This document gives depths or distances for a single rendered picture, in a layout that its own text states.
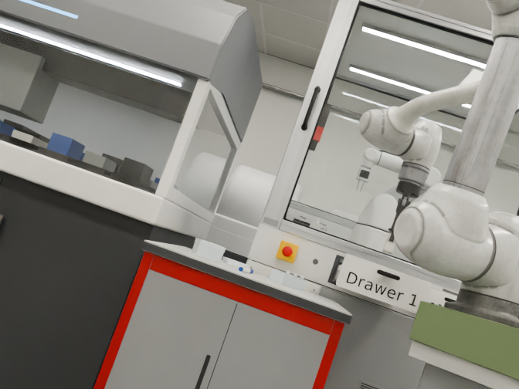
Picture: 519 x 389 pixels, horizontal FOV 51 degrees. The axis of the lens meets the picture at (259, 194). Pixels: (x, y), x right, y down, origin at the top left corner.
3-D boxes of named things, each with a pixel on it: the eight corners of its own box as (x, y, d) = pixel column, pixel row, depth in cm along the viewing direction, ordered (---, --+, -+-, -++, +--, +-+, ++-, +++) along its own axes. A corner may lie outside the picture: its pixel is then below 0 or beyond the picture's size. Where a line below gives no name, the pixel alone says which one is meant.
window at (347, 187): (494, 292, 206) (563, 65, 216) (283, 219, 214) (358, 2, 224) (494, 292, 207) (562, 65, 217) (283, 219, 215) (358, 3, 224)
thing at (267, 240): (503, 349, 202) (513, 312, 203) (247, 258, 211) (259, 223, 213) (435, 322, 296) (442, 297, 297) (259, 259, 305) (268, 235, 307)
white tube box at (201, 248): (220, 263, 175) (225, 248, 176) (195, 254, 174) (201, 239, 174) (214, 259, 188) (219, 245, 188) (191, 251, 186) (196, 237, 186)
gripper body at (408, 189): (422, 184, 170) (413, 212, 169) (421, 189, 178) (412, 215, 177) (399, 177, 172) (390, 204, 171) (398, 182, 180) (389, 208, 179)
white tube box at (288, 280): (303, 292, 181) (306, 281, 182) (280, 284, 179) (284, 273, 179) (290, 285, 193) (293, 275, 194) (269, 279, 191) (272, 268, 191)
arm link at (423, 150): (418, 172, 182) (387, 158, 178) (432, 130, 184) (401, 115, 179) (439, 173, 172) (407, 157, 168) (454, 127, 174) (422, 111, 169)
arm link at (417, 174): (428, 174, 179) (422, 191, 178) (401, 166, 181) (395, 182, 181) (431, 168, 170) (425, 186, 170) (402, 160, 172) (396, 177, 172)
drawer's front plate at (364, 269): (422, 316, 172) (432, 282, 173) (335, 285, 175) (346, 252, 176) (420, 315, 174) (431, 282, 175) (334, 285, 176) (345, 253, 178)
